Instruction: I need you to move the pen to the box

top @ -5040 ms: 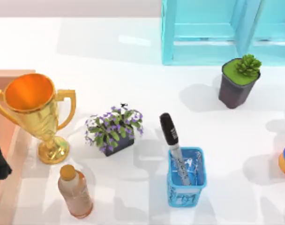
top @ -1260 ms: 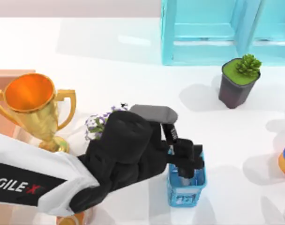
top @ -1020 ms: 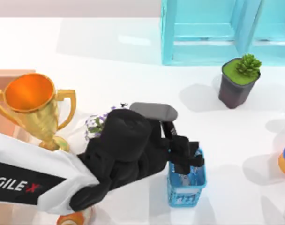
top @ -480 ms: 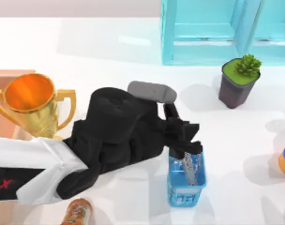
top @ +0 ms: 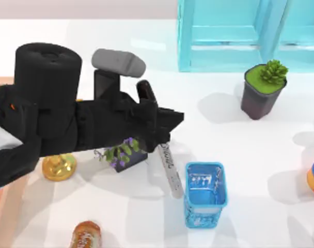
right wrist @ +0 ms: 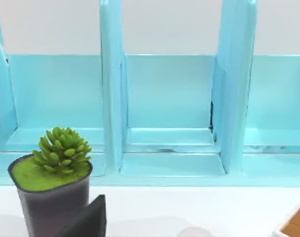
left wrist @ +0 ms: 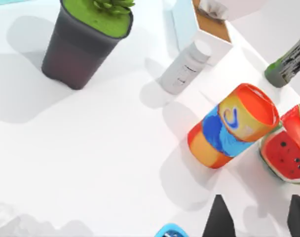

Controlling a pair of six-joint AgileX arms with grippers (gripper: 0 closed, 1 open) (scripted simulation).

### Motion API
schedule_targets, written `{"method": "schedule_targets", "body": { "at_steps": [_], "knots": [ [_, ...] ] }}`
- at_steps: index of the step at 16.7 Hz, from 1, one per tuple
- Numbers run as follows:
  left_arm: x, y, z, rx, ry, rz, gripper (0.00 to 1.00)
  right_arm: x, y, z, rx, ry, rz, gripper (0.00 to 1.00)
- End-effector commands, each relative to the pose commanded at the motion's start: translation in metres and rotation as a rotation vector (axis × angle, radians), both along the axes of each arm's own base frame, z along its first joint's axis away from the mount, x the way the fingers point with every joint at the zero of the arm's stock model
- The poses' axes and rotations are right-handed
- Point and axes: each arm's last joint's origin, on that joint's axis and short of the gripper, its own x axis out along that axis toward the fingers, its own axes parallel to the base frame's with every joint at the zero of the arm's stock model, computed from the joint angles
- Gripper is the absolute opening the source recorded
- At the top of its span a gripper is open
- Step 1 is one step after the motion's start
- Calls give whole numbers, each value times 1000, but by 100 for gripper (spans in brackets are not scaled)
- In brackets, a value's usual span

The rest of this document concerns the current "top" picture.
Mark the white marker pen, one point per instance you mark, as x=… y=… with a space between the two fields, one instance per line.
x=170 y=168

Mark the shallow salmon-coloured box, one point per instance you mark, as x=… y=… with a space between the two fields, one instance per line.
x=7 y=219

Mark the black pot with purple flowers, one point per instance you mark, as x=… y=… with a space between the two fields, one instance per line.
x=128 y=160

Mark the dark pot with green plant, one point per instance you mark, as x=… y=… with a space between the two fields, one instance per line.
x=260 y=95

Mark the blue square container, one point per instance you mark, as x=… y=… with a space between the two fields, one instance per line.
x=206 y=196

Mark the pale grey rounded box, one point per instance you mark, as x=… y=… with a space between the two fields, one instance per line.
x=115 y=62

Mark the gold trophy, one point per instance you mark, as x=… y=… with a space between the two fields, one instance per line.
x=59 y=168

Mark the light blue rack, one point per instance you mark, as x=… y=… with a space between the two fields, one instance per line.
x=224 y=33

